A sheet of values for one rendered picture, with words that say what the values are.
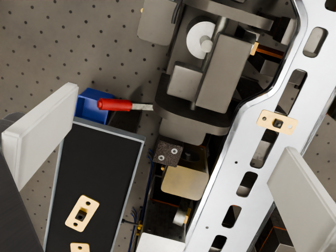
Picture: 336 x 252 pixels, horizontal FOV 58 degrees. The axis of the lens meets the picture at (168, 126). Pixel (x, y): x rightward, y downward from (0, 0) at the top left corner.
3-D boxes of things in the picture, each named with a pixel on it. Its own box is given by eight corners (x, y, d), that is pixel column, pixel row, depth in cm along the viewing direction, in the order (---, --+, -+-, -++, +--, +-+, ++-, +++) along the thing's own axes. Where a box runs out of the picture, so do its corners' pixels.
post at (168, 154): (179, 102, 97) (176, 168, 60) (164, 97, 97) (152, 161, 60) (184, 87, 95) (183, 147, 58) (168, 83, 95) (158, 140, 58)
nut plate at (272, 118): (298, 120, 66) (300, 122, 64) (290, 135, 67) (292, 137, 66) (262, 108, 65) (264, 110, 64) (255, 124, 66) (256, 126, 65)
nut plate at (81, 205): (82, 231, 60) (80, 236, 59) (64, 223, 60) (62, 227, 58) (100, 202, 57) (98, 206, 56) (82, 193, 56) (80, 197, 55)
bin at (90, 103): (109, 124, 101) (102, 136, 93) (80, 116, 101) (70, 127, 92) (116, 94, 97) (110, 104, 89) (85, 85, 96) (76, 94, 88)
